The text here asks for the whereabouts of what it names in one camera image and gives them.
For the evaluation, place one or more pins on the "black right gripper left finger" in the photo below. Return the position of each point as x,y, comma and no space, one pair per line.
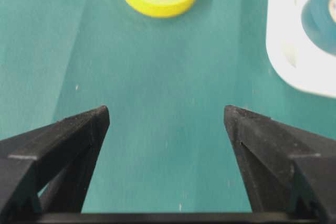
49,169

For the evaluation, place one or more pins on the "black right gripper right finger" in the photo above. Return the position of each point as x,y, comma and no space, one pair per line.
284,168

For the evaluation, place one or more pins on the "teal green tape roll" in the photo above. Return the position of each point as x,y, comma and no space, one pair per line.
319,25

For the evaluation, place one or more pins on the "white rectangular plastic tray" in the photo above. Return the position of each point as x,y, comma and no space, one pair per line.
294,57

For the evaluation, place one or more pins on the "green table cloth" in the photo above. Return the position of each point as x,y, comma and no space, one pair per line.
165,82

